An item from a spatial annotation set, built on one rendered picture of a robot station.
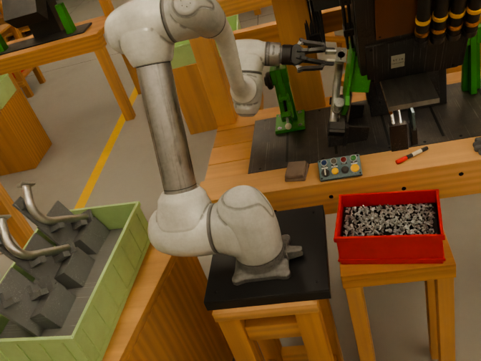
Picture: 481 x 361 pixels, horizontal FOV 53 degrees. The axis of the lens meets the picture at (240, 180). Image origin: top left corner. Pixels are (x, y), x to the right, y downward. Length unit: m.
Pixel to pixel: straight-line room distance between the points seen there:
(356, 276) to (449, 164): 0.52
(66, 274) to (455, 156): 1.41
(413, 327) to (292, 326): 0.97
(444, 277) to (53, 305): 1.25
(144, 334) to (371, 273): 0.77
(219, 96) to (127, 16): 0.97
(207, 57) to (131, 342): 1.23
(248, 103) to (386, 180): 0.57
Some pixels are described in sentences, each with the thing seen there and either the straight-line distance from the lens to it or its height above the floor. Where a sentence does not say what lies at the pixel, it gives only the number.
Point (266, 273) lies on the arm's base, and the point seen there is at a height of 0.91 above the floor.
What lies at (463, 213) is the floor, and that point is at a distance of 2.95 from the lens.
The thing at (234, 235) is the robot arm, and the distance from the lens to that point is 1.38.
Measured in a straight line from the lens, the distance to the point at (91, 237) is 1.96.
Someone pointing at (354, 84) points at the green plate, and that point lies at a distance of 1.85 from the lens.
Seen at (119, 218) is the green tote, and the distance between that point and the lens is 1.98.
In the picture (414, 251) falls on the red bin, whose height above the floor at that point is 0.86.
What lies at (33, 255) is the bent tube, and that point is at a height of 1.04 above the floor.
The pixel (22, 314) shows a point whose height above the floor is 0.93.
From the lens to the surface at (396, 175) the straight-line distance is 1.78.
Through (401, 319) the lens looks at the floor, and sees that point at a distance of 2.46.
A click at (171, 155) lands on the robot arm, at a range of 1.41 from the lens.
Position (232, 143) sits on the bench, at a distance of 2.19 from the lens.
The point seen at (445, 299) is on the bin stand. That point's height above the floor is 0.64.
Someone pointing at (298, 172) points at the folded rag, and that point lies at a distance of 1.80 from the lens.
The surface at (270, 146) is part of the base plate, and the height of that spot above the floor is 0.90.
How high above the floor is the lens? 1.96
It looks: 34 degrees down
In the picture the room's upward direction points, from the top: 18 degrees counter-clockwise
